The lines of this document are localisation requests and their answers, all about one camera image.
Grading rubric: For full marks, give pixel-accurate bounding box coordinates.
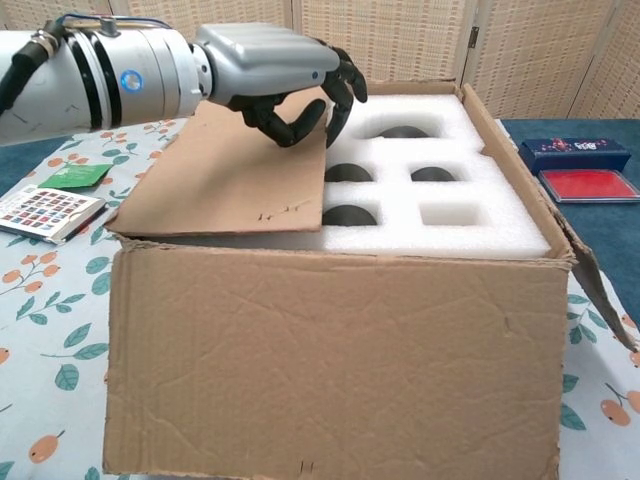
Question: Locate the red ink pad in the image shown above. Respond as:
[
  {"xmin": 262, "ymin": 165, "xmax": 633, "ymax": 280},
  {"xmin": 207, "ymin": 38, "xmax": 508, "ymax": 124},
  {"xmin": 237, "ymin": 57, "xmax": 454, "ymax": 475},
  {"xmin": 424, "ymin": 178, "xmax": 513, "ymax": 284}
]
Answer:
[{"xmin": 538, "ymin": 168, "xmax": 640, "ymax": 204}]

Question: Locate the blue table cover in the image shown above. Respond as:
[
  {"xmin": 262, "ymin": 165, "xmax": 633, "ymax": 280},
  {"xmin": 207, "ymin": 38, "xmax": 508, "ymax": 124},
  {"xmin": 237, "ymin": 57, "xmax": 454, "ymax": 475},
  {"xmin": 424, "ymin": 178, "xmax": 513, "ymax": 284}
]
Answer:
[{"xmin": 0, "ymin": 117, "xmax": 640, "ymax": 326}]

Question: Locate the booklet with colourful squares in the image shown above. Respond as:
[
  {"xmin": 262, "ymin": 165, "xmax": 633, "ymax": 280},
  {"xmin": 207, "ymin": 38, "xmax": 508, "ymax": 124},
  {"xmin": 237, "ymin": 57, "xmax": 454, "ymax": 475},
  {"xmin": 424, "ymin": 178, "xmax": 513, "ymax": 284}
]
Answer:
[{"xmin": 0, "ymin": 183, "xmax": 109, "ymax": 246}]

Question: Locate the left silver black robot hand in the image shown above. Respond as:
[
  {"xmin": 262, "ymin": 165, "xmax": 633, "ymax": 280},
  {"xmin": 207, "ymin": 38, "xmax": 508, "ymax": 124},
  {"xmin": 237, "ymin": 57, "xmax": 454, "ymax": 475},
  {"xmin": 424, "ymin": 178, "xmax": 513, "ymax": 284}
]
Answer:
[{"xmin": 192, "ymin": 23, "xmax": 369, "ymax": 150}]

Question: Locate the navy blue oblong box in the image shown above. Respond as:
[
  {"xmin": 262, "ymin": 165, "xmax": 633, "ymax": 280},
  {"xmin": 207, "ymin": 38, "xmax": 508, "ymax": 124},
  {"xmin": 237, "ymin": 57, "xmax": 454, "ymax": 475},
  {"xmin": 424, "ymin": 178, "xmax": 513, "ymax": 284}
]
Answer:
[{"xmin": 517, "ymin": 138, "xmax": 632, "ymax": 176}]

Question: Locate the woven wooden folding screen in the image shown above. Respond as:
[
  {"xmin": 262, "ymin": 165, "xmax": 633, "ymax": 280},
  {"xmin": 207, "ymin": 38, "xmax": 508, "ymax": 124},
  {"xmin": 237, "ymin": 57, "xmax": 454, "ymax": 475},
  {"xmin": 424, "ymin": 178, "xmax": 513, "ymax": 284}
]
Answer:
[{"xmin": 0, "ymin": 0, "xmax": 640, "ymax": 121}]

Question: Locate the brown cardboard box red top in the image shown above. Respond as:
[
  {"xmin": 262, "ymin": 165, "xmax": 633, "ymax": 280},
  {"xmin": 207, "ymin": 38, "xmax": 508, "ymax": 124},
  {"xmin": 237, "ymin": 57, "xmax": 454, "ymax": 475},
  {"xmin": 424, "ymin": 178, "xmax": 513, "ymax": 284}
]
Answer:
[{"xmin": 102, "ymin": 78, "xmax": 639, "ymax": 480}]

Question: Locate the green paper packet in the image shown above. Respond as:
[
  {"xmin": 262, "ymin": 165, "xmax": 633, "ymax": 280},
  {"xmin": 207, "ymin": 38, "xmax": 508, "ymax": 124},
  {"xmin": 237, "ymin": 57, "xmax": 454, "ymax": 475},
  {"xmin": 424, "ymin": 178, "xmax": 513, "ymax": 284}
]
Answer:
[{"xmin": 38, "ymin": 162, "xmax": 112, "ymax": 190}]

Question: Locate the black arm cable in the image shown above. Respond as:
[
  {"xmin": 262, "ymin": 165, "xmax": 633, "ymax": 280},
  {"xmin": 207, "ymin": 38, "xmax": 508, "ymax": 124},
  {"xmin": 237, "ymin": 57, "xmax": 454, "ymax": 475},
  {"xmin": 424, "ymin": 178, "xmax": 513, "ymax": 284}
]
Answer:
[{"xmin": 0, "ymin": 29, "xmax": 64, "ymax": 119}]

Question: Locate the floral leaf fruit tablecloth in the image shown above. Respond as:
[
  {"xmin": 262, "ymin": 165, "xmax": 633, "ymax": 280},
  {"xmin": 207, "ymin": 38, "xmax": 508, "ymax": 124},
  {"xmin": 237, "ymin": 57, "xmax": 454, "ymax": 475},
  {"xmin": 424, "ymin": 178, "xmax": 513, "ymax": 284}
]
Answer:
[{"xmin": 0, "ymin": 117, "xmax": 640, "ymax": 480}]

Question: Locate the white foam insert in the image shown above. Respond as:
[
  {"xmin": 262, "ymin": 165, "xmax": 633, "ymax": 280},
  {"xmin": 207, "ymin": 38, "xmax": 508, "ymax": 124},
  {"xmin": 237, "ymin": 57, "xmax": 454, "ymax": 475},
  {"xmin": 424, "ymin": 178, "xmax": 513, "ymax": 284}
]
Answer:
[{"xmin": 319, "ymin": 93, "xmax": 559, "ymax": 260}]

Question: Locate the large dark round bowl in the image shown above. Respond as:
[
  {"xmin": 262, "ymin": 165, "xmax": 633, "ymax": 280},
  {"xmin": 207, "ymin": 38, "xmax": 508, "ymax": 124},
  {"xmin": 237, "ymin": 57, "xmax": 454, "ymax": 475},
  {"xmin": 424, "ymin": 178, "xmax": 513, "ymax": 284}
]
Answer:
[{"xmin": 380, "ymin": 126, "xmax": 429, "ymax": 140}]

